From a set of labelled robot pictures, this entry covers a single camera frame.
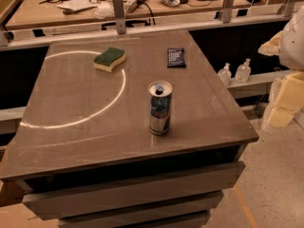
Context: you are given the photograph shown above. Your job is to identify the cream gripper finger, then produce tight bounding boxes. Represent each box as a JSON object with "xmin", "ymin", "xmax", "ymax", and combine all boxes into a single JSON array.
[{"xmin": 257, "ymin": 31, "xmax": 282, "ymax": 56}]

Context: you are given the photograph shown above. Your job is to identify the dark blue rxbar wrapper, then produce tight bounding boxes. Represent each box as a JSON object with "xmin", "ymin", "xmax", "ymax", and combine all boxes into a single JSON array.
[{"xmin": 167, "ymin": 47, "xmax": 186, "ymax": 68}]

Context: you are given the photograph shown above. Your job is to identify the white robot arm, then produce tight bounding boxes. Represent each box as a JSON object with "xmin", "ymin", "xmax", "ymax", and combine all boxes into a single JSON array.
[{"xmin": 258, "ymin": 6, "xmax": 304, "ymax": 71}]

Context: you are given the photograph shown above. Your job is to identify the green and yellow sponge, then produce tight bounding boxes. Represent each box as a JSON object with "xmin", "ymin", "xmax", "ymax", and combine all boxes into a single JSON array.
[{"xmin": 94, "ymin": 47, "xmax": 125, "ymax": 72}]

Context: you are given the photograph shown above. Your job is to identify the clear sanitizer bottle right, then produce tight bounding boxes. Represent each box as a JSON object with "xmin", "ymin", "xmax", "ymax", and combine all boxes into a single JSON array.
[{"xmin": 235, "ymin": 58, "xmax": 251, "ymax": 83}]

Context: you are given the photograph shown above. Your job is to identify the clear sanitizer bottle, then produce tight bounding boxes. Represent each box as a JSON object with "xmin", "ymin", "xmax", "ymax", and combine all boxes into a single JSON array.
[
  {"xmin": 218, "ymin": 63, "xmax": 232, "ymax": 86},
  {"xmin": 235, "ymin": 58, "xmax": 251, "ymax": 83}
]

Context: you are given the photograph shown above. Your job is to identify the clear sanitizer bottle left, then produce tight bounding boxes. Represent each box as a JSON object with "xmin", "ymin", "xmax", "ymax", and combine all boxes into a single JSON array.
[{"xmin": 218, "ymin": 63, "xmax": 232, "ymax": 86}]

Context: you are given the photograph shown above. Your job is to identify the red bull energy drink can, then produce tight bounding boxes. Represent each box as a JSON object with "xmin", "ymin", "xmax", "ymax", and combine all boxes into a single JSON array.
[{"xmin": 148, "ymin": 81, "xmax": 173, "ymax": 135}]

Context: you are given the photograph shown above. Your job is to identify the grey power strip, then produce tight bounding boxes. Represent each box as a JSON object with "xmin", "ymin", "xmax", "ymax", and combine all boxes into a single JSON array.
[{"xmin": 125, "ymin": 0, "xmax": 145, "ymax": 12}]

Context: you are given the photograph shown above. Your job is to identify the bottom grey drawer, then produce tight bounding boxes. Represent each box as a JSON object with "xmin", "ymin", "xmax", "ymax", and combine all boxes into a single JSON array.
[{"xmin": 117, "ymin": 211, "xmax": 210, "ymax": 228}]

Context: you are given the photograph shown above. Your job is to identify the grey drawer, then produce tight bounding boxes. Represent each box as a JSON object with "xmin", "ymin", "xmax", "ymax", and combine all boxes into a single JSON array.
[
  {"xmin": 117, "ymin": 211, "xmax": 210, "ymax": 228},
  {"xmin": 23, "ymin": 161, "xmax": 245, "ymax": 219},
  {"xmin": 59, "ymin": 191, "xmax": 223, "ymax": 228}
]

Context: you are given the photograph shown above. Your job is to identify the white paper sheets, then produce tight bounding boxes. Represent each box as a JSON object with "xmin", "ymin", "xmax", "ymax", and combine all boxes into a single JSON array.
[{"xmin": 58, "ymin": 0, "xmax": 97, "ymax": 11}]

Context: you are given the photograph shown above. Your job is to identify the middle grey drawer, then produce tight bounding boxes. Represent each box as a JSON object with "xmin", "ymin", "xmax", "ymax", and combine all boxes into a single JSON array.
[{"xmin": 59, "ymin": 191, "xmax": 223, "ymax": 228}]

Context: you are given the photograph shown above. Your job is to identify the top grey drawer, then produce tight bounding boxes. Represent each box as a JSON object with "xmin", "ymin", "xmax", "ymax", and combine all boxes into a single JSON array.
[{"xmin": 23, "ymin": 161, "xmax": 245, "ymax": 219}]

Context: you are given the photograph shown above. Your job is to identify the metal bracket post right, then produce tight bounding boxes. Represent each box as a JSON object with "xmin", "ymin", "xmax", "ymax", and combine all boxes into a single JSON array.
[{"xmin": 220, "ymin": 0, "xmax": 235, "ymax": 23}]

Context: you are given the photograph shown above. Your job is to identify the metal bracket post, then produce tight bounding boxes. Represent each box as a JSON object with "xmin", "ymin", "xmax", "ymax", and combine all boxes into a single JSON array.
[
  {"xmin": 220, "ymin": 0, "xmax": 235, "ymax": 23},
  {"xmin": 112, "ymin": 0, "xmax": 126, "ymax": 34}
]

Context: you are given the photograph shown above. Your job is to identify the metal bracket post centre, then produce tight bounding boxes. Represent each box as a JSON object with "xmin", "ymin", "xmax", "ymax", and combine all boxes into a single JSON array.
[{"xmin": 112, "ymin": 0, "xmax": 126, "ymax": 34}]

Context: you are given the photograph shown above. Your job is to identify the aluminium frame rail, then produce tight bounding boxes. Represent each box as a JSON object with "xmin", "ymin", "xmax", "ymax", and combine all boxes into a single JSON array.
[{"xmin": 0, "ymin": 5, "xmax": 300, "ymax": 51}]

